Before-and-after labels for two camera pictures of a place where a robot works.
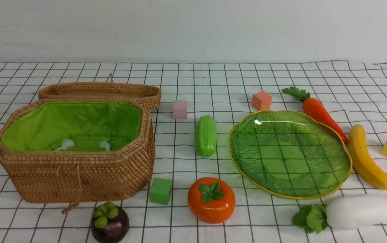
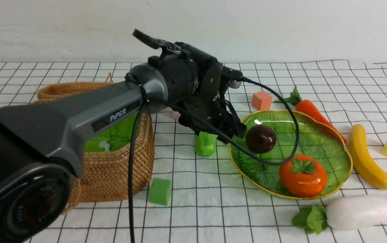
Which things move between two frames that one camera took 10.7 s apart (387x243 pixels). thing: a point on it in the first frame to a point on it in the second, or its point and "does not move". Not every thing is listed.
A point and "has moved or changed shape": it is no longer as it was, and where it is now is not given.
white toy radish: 345,212 does not move
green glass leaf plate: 291,154 does not move
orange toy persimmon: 211,200 to 303,176
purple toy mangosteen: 109,223 to 260,139
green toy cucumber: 205,136 does not move
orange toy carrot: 311,107 has moved or changed shape
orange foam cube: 261,100 does not move
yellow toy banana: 362,161 does not move
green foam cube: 160,191 does not move
